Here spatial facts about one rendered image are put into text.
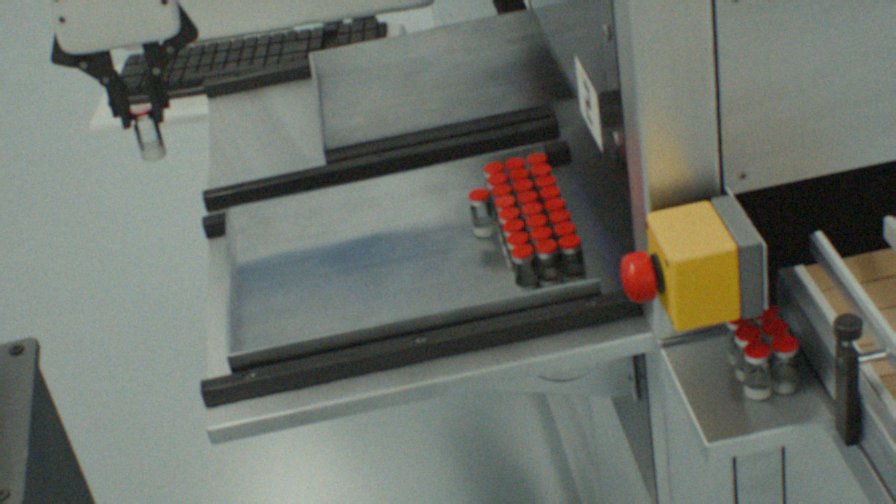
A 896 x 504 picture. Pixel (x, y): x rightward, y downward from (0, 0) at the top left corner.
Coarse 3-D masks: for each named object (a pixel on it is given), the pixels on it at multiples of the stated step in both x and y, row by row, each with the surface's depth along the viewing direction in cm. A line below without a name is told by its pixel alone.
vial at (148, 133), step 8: (152, 112) 114; (136, 120) 114; (144, 120) 114; (152, 120) 115; (136, 128) 115; (144, 128) 114; (152, 128) 115; (136, 136) 115; (144, 136) 115; (152, 136) 115; (160, 136) 116; (144, 144) 115; (152, 144) 115; (160, 144) 116; (144, 152) 116; (152, 152) 115; (160, 152) 116; (144, 160) 116; (152, 160) 116
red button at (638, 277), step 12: (636, 252) 105; (624, 264) 105; (636, 264) 104; (648, 264) 104; (624, 276) 105; (636, 276) 104; (648, 276) 104; (624, 288) 106; (636, 288) 104; (648, 288) 104; (636, 300) 105; (648, 300) 105
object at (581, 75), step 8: (576, 64) 127; (584, 72) 124; (584, 80) 125; (584, 88) 126; (592, 88) 121; (584, 96) 127; (592, 96) 122; (584, 104) 127; (592, 104) 123; (584, 112) 128; (592, 112) 124; (592, 120) 125; (592, 128) 126; (600, 128) 122; (600, 136) 123; (600, 144) 123
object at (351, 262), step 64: (320, 192) 141; (384, 192) 142; (448, 192) 143; (256, 256) 138; (320, 256) 136; (384, 256) 135; (448, 256) 133; (256, 320) 129; (320, 320) 127; (384, 320) 126; (448, 320) 120
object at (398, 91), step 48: (336, 48) 170; (384, 48) 170; (432, 48) 171; (480, 48) 171; (528, 48) 168; (336, 96) 166; (384, 96) 164; (432, 96) 162; (480, 96) 160; (528, 96) 158; (336, 144) 156; (384, 144) 149
